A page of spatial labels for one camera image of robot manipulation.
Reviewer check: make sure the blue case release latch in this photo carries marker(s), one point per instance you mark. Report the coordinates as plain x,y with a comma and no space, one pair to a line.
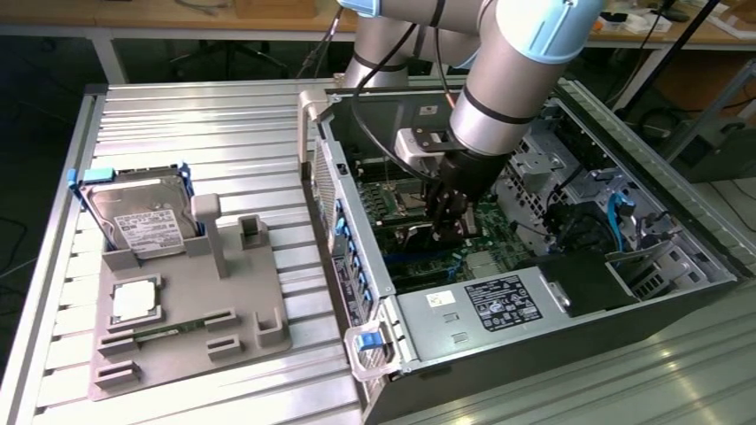
367,343

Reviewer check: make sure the orange and white item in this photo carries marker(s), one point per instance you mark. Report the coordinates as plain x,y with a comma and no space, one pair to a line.
597,24

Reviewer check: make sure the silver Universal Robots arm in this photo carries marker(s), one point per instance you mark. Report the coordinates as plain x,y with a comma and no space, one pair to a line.
509,88

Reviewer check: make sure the black equipment box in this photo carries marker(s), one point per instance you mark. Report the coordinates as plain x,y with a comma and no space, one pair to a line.
709,155

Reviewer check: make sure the open grey PC case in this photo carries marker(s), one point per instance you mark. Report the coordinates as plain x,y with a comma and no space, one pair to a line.
650,336

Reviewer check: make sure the black RAM slot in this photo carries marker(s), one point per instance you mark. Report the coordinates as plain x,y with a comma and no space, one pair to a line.
373,164
375,175

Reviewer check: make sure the blue slot latch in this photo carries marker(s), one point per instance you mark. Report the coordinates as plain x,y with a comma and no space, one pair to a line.
354,249
357,265
341,221
366,297
362,281

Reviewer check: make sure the grey slotted disk bay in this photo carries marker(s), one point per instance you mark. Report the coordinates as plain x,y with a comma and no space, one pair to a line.
655,270

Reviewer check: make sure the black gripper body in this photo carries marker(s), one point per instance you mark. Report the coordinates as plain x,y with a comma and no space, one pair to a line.
470,172

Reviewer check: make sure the black slanted pole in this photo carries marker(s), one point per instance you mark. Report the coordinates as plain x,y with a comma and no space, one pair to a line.
674,44

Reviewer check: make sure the green RAM stick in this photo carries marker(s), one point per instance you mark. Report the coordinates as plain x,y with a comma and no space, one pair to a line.
393,221
171,332

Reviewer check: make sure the white box black insert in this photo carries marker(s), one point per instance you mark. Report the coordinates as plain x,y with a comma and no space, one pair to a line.
623,24

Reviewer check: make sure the blue expansion slot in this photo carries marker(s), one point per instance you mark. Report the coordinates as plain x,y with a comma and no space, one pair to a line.
414,259

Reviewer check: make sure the thin metal locking lever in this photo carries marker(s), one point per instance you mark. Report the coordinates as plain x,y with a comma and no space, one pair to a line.
387,172

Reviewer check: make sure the grey aluminium frame post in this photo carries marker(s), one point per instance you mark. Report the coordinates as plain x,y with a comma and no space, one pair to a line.
707,116

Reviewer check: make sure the silver power supply unit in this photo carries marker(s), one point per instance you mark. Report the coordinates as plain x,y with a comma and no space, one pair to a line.
438,341

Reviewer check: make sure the CPU socket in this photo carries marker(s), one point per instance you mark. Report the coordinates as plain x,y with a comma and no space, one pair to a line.
405,195

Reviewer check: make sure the grey perforated disk bay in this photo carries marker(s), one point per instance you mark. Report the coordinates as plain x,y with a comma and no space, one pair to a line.
535,168

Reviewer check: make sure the silver CPU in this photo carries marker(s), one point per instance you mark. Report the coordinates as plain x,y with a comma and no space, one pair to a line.
135,301

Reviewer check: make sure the green motherboard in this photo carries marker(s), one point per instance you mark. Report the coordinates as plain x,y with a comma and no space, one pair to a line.
502,230

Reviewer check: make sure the black desk device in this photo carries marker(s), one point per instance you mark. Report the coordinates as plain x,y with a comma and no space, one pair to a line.
674,13

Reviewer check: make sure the hard disk in blue caddy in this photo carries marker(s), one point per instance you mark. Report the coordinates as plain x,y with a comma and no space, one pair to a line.
142,212

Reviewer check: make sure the silver chipset heatsink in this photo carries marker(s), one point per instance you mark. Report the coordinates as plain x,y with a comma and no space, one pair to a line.
487,265

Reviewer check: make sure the black expansion slot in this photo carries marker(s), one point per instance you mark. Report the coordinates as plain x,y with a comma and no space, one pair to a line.
419,278

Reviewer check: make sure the wooden desk white frame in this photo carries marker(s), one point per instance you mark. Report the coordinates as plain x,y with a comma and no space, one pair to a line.
679,39
149,20

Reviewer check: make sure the black tripod legs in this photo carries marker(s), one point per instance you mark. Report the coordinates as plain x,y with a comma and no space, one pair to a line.
234,46

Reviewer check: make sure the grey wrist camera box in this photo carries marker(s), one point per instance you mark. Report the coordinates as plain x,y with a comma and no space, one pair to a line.
407,152

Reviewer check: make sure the grey parts rack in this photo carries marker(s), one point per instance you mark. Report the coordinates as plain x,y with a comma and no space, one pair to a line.
195,354

